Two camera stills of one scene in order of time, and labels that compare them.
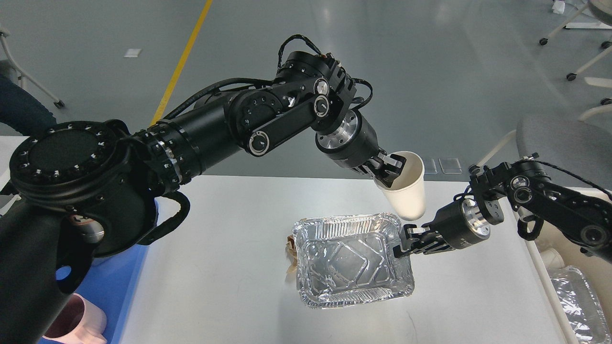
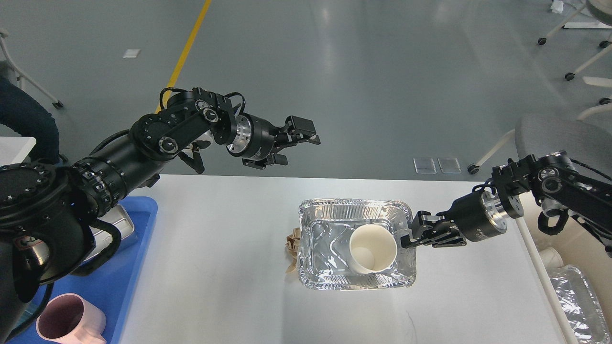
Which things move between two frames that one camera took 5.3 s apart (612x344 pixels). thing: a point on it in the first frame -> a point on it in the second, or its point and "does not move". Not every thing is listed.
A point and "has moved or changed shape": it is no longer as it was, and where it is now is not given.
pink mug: x=78 y=322 does not move
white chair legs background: x=605 y=83 does not move
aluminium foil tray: x=344 y=261 has moved or changed shape
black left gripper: x=354 y=145 -> x=249 y=137
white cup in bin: x=552 y=259 does not move
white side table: x=8 y=145 does not move
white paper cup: x=407 y=193 -> x=373 y=249
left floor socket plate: x=430 y=166 does not move
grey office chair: x=575 y=154 does not move
